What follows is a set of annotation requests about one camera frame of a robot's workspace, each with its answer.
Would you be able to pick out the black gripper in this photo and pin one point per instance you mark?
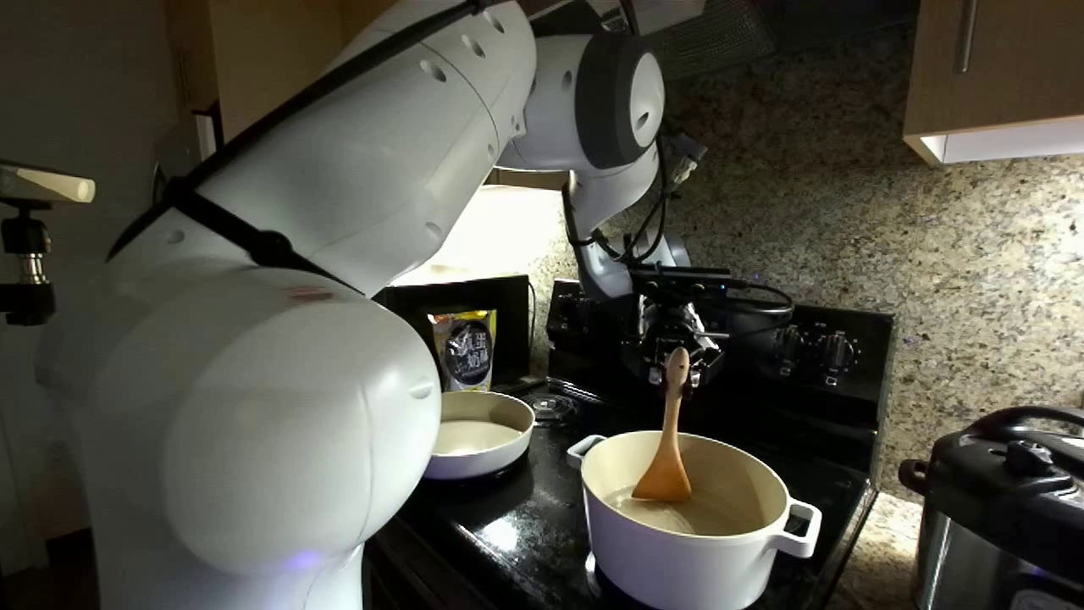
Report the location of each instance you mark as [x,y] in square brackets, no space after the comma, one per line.
[668,322]

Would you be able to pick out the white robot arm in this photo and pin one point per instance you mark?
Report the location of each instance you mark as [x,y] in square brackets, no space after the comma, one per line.
[242,409]

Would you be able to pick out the wooden spoon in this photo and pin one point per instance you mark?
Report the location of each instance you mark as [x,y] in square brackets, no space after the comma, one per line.
[667,475]

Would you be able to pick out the camera tripod mount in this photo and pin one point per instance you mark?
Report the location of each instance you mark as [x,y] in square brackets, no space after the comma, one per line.
[30,293]

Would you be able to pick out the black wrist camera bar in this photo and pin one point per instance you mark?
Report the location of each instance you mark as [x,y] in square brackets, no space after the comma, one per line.
[678,283]

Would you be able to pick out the yellow snack bag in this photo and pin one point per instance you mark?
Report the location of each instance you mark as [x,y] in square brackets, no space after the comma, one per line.
[465,347]

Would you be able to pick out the wooden upper cabinet right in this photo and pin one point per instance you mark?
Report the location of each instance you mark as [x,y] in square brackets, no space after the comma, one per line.
[999,79]

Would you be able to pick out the white pot with handles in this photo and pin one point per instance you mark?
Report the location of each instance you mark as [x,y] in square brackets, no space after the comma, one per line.
[707,555]

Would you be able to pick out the white round pan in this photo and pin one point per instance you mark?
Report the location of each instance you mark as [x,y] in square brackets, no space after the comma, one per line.
[479,436]

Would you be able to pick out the black pressure cooker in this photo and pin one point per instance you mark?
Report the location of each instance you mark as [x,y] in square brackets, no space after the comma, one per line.
[1000,514]

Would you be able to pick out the black electric stove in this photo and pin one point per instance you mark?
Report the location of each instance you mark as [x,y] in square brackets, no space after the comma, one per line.
[777,442]

